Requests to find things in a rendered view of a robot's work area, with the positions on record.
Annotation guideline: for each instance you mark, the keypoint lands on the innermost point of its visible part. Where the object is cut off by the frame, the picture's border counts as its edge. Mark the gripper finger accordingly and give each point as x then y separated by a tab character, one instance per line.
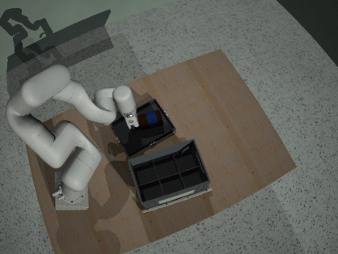
133	129

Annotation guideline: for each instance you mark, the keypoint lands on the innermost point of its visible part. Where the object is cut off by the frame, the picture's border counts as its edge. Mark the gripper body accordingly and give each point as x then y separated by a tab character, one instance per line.
132	121

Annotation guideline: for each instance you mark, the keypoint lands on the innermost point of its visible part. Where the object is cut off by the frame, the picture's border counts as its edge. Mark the brown bottle with blue label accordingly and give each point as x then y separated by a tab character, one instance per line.
150	120

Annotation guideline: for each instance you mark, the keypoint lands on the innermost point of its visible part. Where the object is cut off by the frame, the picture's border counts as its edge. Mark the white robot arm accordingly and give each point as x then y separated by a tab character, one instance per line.
55	147

